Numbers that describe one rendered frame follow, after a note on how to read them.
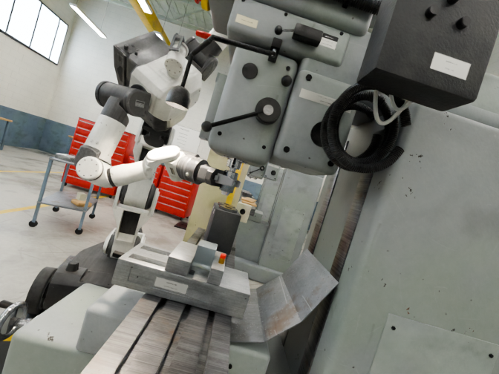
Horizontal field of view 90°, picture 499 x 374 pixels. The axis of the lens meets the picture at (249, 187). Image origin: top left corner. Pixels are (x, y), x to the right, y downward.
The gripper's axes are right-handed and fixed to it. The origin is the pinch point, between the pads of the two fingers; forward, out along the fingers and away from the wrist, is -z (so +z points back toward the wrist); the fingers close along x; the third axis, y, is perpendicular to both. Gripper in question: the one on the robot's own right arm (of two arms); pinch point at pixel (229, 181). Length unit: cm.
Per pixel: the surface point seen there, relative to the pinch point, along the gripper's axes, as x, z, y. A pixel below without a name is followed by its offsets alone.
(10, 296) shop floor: 34, 152, 125
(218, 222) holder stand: 27.1, 12.6, 19.8
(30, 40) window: 363, 991, -204
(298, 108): -5.5, -16.3, -25.3
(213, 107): -6.5, 9.6, -20.6
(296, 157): -3.9, -19.7, -12.4
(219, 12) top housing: -8, 17, -49
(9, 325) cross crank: -23, 47, 64
